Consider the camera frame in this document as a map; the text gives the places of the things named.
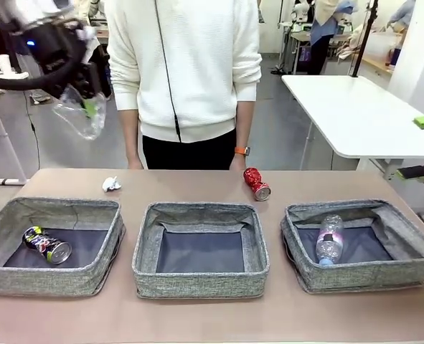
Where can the red crushed drink can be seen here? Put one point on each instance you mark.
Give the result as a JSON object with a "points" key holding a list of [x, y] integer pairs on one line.
{"points": [[256, 182]]}

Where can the white paper cup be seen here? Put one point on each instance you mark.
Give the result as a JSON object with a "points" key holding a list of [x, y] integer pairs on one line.
{"points": [[2, 64]]}

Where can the black printed drink can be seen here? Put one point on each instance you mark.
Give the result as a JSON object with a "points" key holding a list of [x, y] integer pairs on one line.
{"points": [[46, 245]]}

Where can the person's left hand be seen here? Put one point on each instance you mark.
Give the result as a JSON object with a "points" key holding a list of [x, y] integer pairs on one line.
{"points": [[237, 163]]}

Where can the orange wristwatch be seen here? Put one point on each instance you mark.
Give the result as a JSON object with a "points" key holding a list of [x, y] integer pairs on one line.
{"points": [[242, 150]]}

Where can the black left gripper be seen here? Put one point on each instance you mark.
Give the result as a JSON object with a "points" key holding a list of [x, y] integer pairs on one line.
{"points": [[59, 50]]}

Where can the clear bottle with pink label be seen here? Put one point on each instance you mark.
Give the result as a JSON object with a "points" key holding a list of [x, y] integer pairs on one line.
{"points": [[329, 240]]}

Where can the crumpled white paper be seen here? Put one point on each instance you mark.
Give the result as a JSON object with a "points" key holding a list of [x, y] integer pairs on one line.
{"points": [[111, 183]]}

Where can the clear crushed plastic container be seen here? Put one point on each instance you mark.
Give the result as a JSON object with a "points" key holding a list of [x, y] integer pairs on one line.
{"points": [[75, 118]]}

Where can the person in white sweater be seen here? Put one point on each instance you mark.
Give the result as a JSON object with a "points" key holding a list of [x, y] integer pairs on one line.
{"points": [[186, 64]]}

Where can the large white table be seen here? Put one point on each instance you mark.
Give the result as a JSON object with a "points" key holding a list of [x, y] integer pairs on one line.
{"points": [[358, 118]]}

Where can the person's left forearm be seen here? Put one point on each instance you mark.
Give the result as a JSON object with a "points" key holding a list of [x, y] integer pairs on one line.
{"points": [[245, 122]]}

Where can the person's right hand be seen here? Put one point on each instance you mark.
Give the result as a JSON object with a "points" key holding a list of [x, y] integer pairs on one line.
{"points": [[135, 165]]}

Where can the black stand pole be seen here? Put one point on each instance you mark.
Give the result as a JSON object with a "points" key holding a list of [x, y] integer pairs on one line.
{"points": [[364, 39]]}

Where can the person's right forearm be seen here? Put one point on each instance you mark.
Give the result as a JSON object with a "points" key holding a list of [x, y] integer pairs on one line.
{"points": [[129, 136]]}

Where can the person in blue shirt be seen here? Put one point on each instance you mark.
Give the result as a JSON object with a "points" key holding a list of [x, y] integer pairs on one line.
{"points": [[321, 46]]}

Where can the grey fabric basket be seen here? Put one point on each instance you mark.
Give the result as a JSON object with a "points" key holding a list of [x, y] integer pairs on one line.
{"points": [[201, 283], [54, 279], [358, 276]]}

